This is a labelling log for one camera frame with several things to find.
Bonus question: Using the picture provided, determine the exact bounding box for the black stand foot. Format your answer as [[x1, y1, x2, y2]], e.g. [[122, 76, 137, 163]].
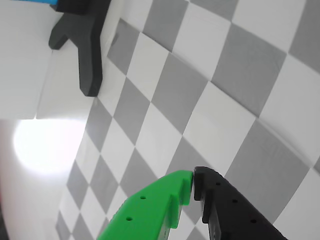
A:
[[48, 0, 111, 98]]

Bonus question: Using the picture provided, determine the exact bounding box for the grey white checkered mat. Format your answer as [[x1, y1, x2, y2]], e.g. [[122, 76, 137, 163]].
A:
[[54, 0, 320, 240]]

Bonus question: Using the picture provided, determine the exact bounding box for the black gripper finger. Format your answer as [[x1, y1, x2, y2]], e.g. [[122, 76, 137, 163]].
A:
[[191, 165, 290, 240]]

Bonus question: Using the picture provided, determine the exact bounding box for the blue stand part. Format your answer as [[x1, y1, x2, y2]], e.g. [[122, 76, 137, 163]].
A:
[[24, 0, 59, 7]]

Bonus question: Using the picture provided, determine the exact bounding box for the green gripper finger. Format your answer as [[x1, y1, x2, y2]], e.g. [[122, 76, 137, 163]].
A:
[[96, 169, 195, 240]]

